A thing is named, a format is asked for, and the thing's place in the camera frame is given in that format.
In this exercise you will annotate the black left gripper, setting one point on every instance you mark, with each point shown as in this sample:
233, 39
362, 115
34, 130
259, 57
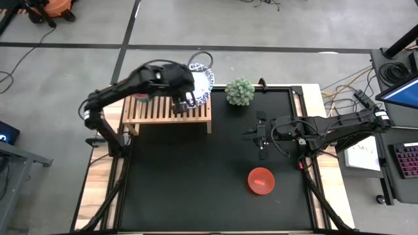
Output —
179, 80

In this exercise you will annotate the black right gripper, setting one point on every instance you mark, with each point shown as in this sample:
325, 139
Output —
263, 132

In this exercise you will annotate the blue patterned paper bowl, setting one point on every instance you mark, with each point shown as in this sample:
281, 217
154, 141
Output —
204, 86

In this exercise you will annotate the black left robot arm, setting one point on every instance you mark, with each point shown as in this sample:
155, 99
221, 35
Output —
111, 91

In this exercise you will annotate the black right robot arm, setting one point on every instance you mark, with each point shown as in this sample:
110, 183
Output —
343, 129

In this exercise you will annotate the wooden slatted shelf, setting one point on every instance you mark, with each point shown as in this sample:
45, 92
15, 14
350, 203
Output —
156, 111

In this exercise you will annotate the orange plastic bowl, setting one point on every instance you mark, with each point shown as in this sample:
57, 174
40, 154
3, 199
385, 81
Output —
261, 181

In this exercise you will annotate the green artificial plant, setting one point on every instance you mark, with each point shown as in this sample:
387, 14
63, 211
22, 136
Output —
240, 92

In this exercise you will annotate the red button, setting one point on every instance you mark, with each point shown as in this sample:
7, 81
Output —
299, 165

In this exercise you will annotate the black clamp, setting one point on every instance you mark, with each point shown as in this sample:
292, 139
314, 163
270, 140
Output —
262, 84

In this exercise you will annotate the black table mat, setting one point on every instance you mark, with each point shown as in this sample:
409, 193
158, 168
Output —
196, 196

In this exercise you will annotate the black power strip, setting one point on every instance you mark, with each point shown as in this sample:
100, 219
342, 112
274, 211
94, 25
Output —
364, 99

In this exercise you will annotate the black caster wheel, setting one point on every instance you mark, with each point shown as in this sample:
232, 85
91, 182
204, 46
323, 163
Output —
380, 199

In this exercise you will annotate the backlit black keyboard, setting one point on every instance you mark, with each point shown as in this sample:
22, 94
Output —
406, 160

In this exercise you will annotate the computer monitor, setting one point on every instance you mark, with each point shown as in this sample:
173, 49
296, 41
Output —
403, 93

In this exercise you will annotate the black desk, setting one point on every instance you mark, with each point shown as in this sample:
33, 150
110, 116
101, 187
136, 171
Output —
403, 192

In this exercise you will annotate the orange shop vacuum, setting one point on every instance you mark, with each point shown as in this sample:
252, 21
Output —
57, 8

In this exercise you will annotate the black pole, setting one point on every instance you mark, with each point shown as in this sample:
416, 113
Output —
401, 42

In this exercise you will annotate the grey side cart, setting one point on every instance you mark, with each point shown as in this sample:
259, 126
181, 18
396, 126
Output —
19, 156

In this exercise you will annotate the black device with blue light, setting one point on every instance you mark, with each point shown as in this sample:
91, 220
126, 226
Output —
8, 132

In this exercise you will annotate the black stand leg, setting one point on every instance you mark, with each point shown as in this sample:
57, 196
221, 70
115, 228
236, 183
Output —
9, 18

